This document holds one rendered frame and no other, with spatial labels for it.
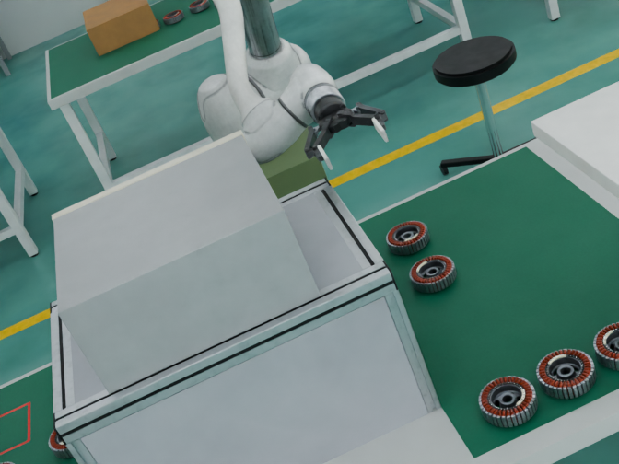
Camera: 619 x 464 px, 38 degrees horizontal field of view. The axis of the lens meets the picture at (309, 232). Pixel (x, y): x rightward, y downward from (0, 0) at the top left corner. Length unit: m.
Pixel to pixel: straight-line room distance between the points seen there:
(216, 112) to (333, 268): 1.12
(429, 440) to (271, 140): 0.83
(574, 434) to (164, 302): 0.80
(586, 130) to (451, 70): 1.96
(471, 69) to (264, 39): 1.15
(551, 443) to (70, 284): 0.94
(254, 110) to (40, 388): 0.95
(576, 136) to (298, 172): 1.19
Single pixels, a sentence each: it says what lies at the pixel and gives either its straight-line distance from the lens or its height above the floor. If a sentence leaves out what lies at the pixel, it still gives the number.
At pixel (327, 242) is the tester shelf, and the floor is 1.11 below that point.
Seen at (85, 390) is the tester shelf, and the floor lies 1.11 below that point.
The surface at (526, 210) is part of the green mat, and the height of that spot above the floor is 0.75.
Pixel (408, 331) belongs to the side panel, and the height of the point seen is 0.97.
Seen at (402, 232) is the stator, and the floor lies 0.77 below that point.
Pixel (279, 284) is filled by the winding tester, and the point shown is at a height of 1.18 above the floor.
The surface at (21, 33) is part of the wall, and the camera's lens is 8.77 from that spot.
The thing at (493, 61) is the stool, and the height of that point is 0.56.
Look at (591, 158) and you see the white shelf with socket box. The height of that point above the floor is 1.21.
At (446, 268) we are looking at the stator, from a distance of 2.18.
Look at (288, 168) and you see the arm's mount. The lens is 2.71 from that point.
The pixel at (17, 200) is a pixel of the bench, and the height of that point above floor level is 0.20.
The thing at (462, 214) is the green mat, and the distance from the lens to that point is 2.41.
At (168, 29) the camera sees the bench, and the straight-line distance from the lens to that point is 4.82.
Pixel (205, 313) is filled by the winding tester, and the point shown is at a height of 1.19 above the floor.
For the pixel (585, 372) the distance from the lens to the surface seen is 1.84.
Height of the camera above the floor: 2.08
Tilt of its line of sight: 31 degrees down
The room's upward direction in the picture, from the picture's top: 23 degrees counter-clockwise
